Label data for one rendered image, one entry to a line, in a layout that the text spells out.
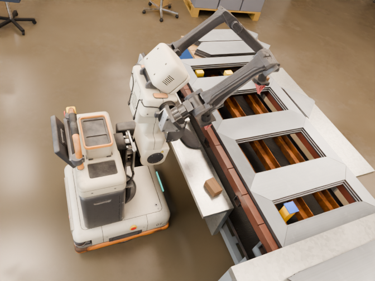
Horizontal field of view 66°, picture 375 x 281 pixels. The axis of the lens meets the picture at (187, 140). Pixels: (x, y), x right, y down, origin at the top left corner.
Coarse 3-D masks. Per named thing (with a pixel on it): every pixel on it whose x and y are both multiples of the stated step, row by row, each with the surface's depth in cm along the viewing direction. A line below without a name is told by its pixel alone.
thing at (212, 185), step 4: (208, 180) 171; (212, 180) 172; (204, 184) 173; (208, 184) 170; (212, 184) 170; (216, 184) 171; (208, 188) 171; (212, 188) 168; (216, 188) 169; (220, 188) 169; (212, 192) 169; (216, 192) 167; (220, 192) 171
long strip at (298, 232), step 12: (360, 204) 166; (324, 216) 156; (336, 216) 157; (348, 216) 159; (360, 216) 160; (288, 228) 147; (300, 228) 148; (312, 228) 149; (324, 228) 151; (288, 240) 142; (300, 240) 143
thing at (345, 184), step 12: (276, 96) 222; (216, 132) 183; (276, 132) 193; (288, 132) 198; (300, 132) 203; (312, 144) 195; (228, 156) 174; (324, 156) 188; (276, 168) 173; (300, 192) 164; (312, 192) 168; (348, 192) 174; (264, 216) 149; (312, 216) 157; (276, 240) 143
